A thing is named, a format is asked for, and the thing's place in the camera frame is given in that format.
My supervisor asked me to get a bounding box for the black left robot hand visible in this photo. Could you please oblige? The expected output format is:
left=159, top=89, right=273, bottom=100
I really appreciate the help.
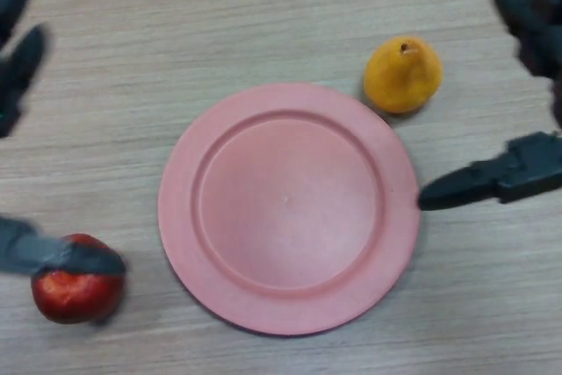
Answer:
left=0, top=0, right=128, bottom=278

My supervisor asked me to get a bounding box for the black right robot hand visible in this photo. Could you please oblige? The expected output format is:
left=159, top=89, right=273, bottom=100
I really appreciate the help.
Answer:
left=416, top=0, right=562, bottom=213

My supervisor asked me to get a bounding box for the red apple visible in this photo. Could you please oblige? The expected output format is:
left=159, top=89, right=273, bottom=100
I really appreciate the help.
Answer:
left=30, top=233, right=127, bottom=326

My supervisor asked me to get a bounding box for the pink round plate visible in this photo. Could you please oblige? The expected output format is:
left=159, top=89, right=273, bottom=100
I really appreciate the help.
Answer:
left=157, top=82, right=421, bottom=338

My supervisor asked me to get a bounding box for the yellow pear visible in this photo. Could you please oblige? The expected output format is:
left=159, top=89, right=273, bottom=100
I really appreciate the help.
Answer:
left=364, top=36, right=443, bottom=116

